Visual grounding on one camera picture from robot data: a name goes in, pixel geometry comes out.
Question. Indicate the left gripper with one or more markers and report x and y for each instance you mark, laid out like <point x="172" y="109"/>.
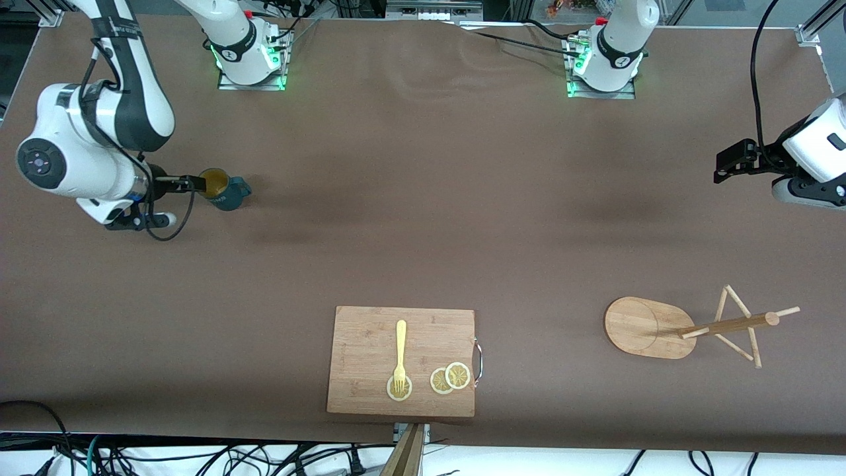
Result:
<point x="758" y="160"/>

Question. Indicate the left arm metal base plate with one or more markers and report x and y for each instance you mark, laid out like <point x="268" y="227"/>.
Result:
<point x="598" y="95"/>

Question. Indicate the orange small object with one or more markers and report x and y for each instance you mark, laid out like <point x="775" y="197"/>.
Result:
<point x="562" y="6"/>

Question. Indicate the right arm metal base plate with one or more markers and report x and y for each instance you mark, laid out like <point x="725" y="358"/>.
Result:
<point x="264" y="85"/>

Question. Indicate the wooden post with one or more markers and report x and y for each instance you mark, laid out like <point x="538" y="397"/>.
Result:
<point x="404" y="456"/>

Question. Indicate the brown table cover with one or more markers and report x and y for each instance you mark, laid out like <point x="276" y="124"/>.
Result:
<point x="423" y="198"/>

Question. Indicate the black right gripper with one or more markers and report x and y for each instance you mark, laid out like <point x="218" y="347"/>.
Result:
<point x="158" y="180"/>

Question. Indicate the wooden mug rack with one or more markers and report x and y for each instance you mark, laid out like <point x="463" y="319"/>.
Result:
<point x="641" y="327"/>

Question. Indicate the lemon slice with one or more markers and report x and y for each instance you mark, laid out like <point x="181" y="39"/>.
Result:
<point x="458" y="375"/>
<point x="407" y="391"/>
<point x="437" y="383"/>

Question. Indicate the aluminium corner bracket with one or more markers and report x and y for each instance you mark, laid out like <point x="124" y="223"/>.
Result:
<point x="51" y="18"/>

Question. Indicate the yellow plastic fork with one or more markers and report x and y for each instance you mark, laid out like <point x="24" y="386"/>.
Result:
<point x="400" y="344"/>

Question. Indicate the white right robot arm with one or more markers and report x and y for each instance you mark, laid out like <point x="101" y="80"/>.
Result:
<point x="63" y="142"/>

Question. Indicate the wooden cutting board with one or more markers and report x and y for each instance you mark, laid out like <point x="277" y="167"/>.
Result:
<point x="363" y="344"/>

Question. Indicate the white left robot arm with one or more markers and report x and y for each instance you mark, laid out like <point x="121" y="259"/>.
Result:
<point x="621" y="39"/>

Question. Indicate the metal clamp bracket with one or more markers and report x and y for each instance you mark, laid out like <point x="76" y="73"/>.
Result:
<point x="426" y="431"/>

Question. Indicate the grey power strip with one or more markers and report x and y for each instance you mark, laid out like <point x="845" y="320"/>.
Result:
<point x="433" y="10"/>

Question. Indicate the teal mug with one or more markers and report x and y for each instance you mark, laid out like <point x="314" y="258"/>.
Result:
<point x="231" y="198"/>

